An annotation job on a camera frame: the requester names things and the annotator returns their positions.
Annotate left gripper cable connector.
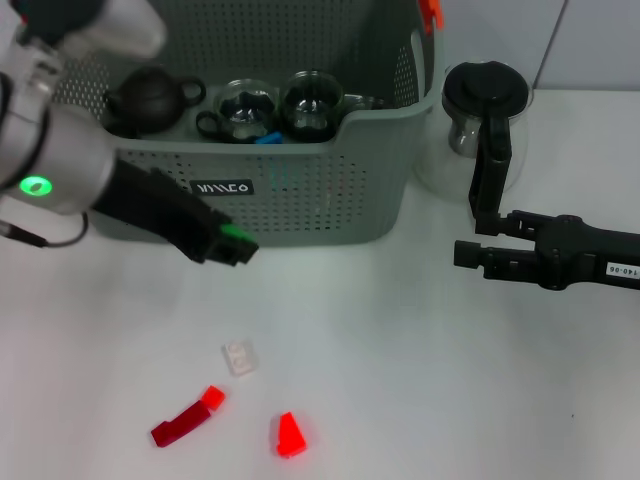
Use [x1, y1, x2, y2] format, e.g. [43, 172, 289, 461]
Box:
[0, 211, 91, 251]

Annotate green toy brick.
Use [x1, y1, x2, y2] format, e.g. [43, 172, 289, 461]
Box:
[218, 223, 255, 243]

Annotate red sloped toy brick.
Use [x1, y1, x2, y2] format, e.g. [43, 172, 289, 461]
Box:
[272, 411, 309, 460]

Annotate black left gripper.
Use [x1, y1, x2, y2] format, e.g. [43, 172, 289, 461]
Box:
[91, 159, 261, 269]

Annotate clear white toy brick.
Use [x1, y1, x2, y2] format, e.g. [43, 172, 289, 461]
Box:
[221, 339, 261, 377]

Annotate dark red long brick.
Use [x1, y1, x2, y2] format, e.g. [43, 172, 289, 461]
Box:
[150, 399, 211, 447]

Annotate small orange-red toy brick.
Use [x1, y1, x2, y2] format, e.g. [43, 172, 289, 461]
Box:
[201, 384, 227, 412]

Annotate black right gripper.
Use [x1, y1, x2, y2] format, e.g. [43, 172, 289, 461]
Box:
[453, 209, 640, 293]

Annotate grey perforated storage bin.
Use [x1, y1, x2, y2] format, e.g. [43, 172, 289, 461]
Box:
[49, 0, 446, 250]

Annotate black clay teapot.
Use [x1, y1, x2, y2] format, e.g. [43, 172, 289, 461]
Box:
[103, 67, 207, 137]

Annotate glass carafe black lid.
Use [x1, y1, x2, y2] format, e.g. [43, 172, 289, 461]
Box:
[412, 59, 535, 224]

